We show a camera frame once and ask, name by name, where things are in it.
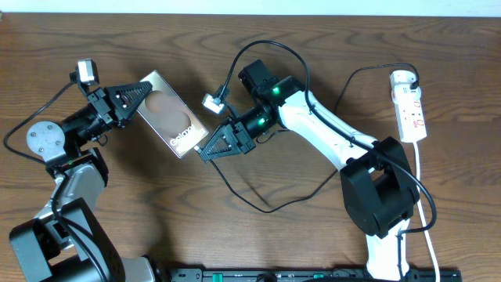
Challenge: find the black charger cable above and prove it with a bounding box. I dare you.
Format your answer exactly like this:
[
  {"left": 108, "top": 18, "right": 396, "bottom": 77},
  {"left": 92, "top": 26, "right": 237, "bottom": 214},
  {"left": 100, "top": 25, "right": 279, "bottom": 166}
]
[{"left": 194, "top": 62, "right": 420, "bottom": 215}]

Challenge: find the white power strip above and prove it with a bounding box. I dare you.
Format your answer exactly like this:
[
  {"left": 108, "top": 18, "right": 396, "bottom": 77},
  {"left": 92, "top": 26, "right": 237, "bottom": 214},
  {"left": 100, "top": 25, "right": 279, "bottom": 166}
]
[{"left": 391, "top": 83, "right": 427, "bottom": 143}]

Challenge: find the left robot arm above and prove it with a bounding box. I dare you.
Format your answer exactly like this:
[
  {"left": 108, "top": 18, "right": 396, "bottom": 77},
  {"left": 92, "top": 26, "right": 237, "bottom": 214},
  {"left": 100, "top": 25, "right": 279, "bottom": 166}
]
[{"left": 9, "top": 82, "right": 161, "bottom": 281}]

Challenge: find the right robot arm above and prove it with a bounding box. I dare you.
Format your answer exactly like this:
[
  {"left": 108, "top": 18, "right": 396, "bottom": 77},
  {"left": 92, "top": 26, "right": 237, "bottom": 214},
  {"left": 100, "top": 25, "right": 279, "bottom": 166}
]
[{"left": 198, "top": 60, "right": 420, "bottom": 281}]

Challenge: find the white USB charger plug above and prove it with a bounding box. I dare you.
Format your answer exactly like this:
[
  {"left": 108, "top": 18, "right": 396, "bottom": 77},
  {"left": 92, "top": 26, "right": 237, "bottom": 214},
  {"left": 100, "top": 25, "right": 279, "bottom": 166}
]
[{"left": 390, "top": 70, "right": 419, "bottom": 89}]

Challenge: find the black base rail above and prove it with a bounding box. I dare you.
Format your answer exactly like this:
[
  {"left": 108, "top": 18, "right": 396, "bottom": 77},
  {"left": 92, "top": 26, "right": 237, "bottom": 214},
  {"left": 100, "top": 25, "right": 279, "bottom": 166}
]
[{"left": 155, "top": 266, "right": 463, "bottom": 282}]

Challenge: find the white power strip cord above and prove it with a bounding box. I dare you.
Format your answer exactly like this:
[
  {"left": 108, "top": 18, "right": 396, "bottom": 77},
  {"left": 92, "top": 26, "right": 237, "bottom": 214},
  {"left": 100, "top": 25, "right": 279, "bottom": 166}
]
[{"left": 412, "top": 141, "right": 442, "bottom": 282}]

